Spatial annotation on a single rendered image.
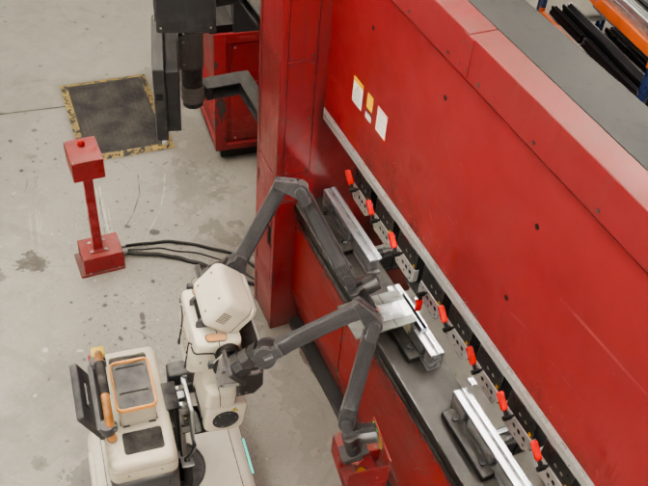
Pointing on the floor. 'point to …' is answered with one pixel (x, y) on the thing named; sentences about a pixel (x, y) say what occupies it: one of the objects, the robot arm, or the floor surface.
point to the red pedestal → (89, 167)
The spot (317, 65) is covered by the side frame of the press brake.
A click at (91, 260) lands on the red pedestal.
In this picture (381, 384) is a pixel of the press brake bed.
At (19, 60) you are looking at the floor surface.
